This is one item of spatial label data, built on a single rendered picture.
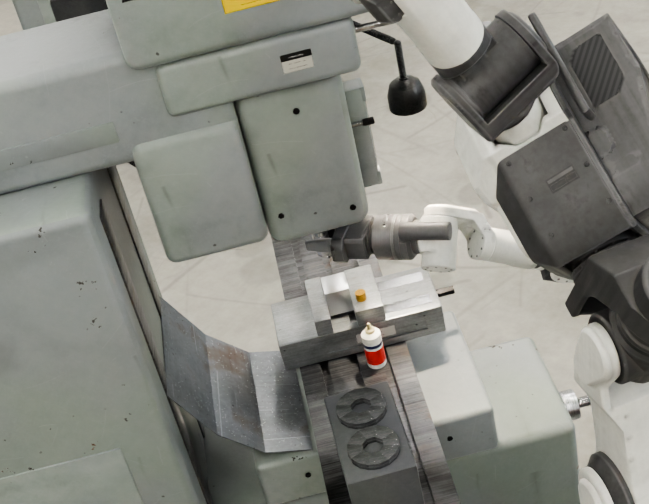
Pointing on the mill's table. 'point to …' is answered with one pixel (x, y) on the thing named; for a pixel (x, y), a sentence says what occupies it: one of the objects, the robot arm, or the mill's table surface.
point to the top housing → (211, 24)
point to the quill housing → (304, 158)
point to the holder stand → (373, 447)
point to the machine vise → (410, 316)
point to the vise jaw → (365, 312)
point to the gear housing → (259, 67)
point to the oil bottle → (372, 341)
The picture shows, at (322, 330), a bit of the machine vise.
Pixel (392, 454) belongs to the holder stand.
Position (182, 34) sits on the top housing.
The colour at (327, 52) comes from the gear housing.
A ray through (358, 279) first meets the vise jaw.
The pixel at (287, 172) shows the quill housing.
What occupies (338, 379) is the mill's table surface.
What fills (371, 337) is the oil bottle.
